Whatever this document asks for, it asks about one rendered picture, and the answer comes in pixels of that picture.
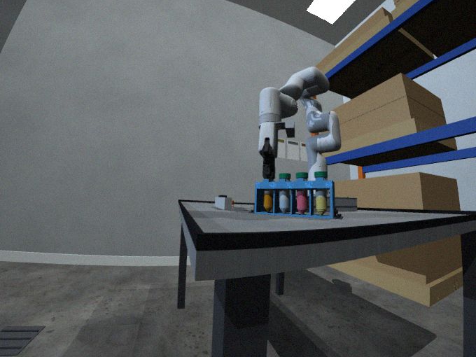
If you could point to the black table edge trim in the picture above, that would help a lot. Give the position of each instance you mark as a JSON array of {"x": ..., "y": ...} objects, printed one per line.
[{"x": 218, "y": 241}]

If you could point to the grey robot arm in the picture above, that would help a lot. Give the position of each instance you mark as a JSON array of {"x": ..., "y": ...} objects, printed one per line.
[{"x": 276, "y": 105}]

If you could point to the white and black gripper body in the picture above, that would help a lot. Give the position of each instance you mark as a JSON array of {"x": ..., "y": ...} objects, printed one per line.
[{"x": 269, "y": 130}]

